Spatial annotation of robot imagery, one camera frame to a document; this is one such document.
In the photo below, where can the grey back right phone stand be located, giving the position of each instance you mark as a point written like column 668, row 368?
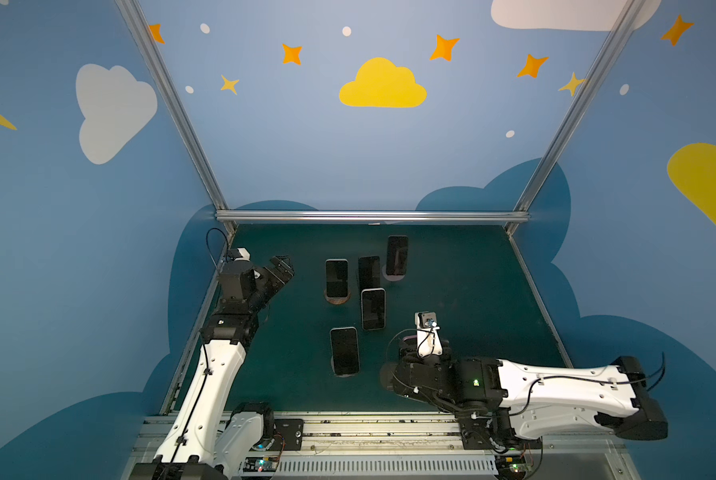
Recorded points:
column 391, row 277

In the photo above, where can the left aluminium frame post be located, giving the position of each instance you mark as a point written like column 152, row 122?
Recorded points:
column 135, row 20

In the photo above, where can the aluminium frame post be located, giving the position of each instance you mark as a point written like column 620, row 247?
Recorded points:
column 135, row 20
column 611, row 49

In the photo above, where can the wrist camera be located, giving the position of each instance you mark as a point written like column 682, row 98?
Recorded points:
column 236, row 254
column 428, row 339

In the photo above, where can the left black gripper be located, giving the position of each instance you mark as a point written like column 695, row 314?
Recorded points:
column 268, row 278

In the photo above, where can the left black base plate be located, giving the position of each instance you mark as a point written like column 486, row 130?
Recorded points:
column 287, row 435

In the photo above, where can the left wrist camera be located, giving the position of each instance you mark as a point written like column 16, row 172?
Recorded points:
column 236, row 254

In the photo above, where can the right aluminium frame post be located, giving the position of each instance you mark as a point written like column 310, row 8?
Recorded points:
column 611, row 49

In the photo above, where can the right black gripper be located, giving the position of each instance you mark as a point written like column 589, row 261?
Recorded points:
column 391, row 376

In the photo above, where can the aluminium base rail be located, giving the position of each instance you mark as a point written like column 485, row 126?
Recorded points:
column 427, row 445

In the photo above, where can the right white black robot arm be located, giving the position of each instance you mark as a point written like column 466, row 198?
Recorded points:
column 500, row 404

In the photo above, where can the centre white-edged phone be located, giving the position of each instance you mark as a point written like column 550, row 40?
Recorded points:
column 373, row 309

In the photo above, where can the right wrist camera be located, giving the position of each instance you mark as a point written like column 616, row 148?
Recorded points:
column 428, row 339

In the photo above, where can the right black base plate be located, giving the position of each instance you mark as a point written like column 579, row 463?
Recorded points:
column 485, row 434

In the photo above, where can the black phone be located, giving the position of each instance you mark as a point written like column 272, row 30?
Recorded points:
column 397, row 256
column 336, row 271
column 369, row 272
column 345, row 351

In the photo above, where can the brown round phone stand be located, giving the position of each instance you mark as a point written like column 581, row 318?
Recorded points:
column 337, row 300

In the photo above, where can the left controller board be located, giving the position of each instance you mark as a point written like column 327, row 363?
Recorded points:
column 260, row 465

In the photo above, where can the controller board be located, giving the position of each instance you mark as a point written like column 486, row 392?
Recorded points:
column 511, row 468
column 260, row 465

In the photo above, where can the right controller board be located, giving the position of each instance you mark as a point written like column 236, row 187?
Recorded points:
column 511, row 468

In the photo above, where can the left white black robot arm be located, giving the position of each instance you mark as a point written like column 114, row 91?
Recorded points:
column 195, row 448

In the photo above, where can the back aluminium frame bar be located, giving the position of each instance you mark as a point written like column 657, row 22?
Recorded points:
column 372, row 216

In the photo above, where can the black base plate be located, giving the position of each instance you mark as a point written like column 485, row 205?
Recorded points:
column 287, row 435
column 485, row 434

